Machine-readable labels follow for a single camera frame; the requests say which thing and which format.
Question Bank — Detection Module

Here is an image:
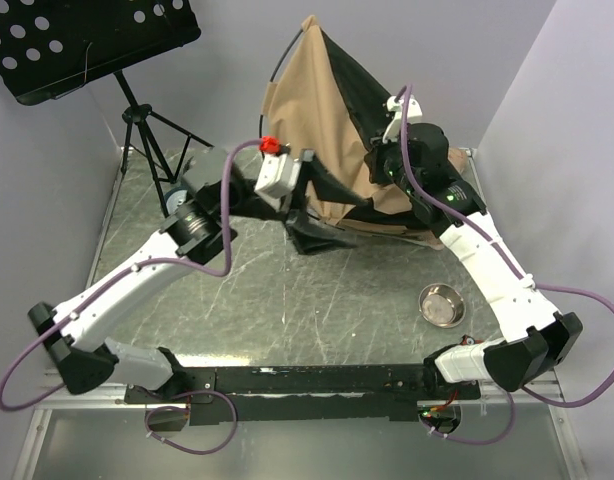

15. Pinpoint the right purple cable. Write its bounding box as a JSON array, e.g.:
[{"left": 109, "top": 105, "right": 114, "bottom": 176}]
[{"left": 386, "top": 83, "right": 614, "bottom": 446}]

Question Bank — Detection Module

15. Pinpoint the orange patterned pillow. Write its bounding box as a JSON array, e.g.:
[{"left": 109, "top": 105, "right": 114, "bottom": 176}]
[{"left": 420, "top": 147, "right": 479, "bottom": 250}]

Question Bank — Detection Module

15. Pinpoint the teal double pet bowl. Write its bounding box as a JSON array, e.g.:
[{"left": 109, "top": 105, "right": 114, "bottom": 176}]
[{"left": 164, "top": 185, "right": 189, "bottom": 216}]

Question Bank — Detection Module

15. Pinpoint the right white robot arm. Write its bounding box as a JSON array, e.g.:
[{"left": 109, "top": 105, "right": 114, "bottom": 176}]
[{"left": 366, "top": 123, "right": 583, "bottom": 399}]

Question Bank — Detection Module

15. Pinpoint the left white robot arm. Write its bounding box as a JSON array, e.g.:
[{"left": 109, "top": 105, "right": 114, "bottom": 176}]
[{"left": 28, "top": 146, "right": 366, "bottom": 402}]

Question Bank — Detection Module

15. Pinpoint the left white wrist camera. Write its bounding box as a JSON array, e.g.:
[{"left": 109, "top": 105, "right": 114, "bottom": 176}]
[{"left": 254, "top": 136, "right": 301, "bottom": 211}]

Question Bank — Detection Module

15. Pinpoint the black music stand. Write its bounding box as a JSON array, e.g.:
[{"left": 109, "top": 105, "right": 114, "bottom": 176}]
[{"left": 0, "top": 0, "right": 213, "bottom": 186}]

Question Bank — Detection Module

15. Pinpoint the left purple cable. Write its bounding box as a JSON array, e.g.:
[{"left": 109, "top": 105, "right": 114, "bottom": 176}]
[{"left": 0, "top": 138, "right": 268, "bottom": 456}]

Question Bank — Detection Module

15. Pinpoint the tan black pet tent fabric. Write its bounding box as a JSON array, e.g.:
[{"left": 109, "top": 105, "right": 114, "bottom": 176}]
[{"left": 259, "top": 16, "right": 429, "bottom": 246}]

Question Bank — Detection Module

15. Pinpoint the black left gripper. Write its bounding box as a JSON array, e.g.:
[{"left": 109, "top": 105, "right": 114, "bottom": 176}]
[{"left": 217, "top": 150, "right": 367, "bottom": 254}]

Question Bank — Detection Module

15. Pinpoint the purple cable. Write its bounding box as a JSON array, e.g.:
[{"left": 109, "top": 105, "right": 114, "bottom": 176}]
[
  {"left": 386, "top": 83, "right": 614, "bottom": 446},
  {"left": 0, "top": 138, "right": 268, "bottom": 456}
]

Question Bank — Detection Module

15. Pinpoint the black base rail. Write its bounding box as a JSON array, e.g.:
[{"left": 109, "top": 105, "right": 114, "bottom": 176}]
[{"left": 124, "top": 364, "right": 481, "bottom": 426}]

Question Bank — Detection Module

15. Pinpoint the steel pet bowl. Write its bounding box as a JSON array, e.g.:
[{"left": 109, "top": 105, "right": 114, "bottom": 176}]
[{"left": 418, "top": 283, "right": 466, "bottom": 329}]

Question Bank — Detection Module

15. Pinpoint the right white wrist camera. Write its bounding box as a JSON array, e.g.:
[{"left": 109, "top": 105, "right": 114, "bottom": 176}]
[{"left": 382, "top": 96, "right": 423, "bottom": 144}]

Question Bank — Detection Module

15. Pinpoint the red owl toy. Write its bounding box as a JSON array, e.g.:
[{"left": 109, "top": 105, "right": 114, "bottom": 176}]
[{"left": 461, "top": 335, "right": 480, "bottom": 346}]

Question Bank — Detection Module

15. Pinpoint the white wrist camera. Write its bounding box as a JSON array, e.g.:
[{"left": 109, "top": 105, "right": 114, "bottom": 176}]
[
  {"left": 382, "top": 96, "right": 423, "bottom": 144},
  {"left": 254, "top": 136, "right": 301, "bottom": 211}
]

